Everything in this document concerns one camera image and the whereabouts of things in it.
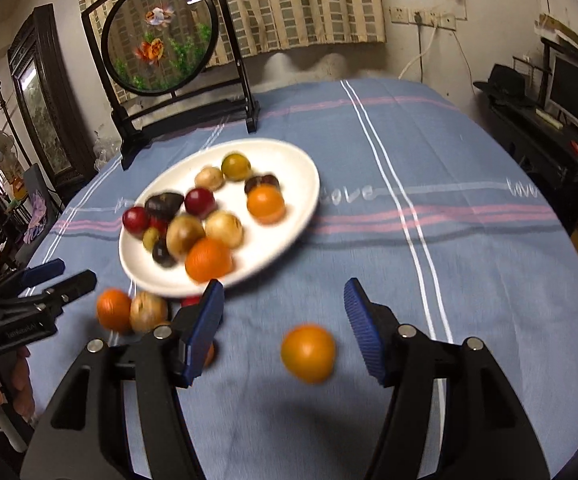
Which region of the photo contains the dark plum on plate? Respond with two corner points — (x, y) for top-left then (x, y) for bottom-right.
(151, 238), (177, 269)

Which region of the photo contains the small yellow-brown fruit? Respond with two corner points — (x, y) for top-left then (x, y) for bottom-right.
(194, 166), (225, 192)

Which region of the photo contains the mandarin on plate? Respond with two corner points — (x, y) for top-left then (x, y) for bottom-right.
(185, 237), (234, 283)

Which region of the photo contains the dark red plum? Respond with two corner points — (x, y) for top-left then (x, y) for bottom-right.
(122, 206), (150, 237)

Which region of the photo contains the tan potato-like fruit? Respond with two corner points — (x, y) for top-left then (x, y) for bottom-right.
(165, 214), (205, 261)

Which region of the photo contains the large orange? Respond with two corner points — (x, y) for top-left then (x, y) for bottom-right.
(96, 288), (132, 334)

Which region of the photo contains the black framed round screen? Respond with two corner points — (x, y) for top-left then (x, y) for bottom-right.
(82, 0), (260, 168)

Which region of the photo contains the greenish yellow citrus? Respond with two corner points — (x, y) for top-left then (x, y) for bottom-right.
(220, 152), (252, 182)

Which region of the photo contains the large tan round fruit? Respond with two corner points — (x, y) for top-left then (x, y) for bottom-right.
(129, 290), (168, 333)

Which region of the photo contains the small red fruit on plate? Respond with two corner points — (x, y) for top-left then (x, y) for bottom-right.
(150, 217), (170, 235)

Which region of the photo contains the dark purple plum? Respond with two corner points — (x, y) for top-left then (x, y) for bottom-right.
(144, 192), (185, 221)

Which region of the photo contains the pale tan fruit on plate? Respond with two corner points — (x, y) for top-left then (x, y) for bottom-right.
(204, 210), (244, 249)

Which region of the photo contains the large red apple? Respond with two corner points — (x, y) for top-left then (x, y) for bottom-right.
(185, 188), (217, 220)

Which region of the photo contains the person's left hand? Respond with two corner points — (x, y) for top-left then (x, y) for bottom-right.
(0, 346), (37, 424)

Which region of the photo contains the white wall socket strip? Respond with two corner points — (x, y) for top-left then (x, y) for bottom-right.
(389, 6), (457, 32)

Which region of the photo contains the dark purple mangosteen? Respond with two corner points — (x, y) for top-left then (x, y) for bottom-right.
(244, 174), (281, 194)

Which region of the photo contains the dark wooden framed mirror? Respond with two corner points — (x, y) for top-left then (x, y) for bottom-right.
(7, 3), (96, 203)

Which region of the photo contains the small orange on plate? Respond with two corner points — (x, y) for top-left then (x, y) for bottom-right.
(246, 184), (286, 224)

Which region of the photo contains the black shelf with monitor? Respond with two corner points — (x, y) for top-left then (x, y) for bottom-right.
(473, 37), (578, 233)

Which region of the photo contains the small orange citrus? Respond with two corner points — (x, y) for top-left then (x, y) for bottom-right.
(280, 324), (336, 385)

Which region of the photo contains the orange kumquat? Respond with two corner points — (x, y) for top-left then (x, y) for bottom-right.
(203, 342), (216, 367)

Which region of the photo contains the olive fruit on plate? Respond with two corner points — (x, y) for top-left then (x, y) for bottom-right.
(141, 226), (161, 254)

